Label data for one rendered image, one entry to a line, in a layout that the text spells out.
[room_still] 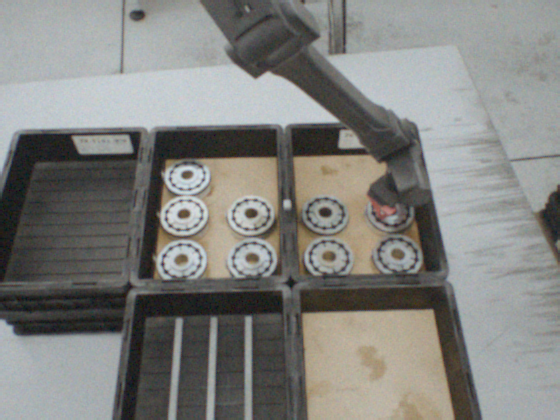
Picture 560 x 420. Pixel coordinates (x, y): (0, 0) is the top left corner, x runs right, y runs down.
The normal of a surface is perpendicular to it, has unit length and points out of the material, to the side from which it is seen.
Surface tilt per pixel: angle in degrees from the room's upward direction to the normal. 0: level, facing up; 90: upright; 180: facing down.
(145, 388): 0
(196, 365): 0
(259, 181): 0
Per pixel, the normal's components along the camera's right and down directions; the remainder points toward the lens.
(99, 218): 0.00, -0.57
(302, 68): 0.22, 0.87
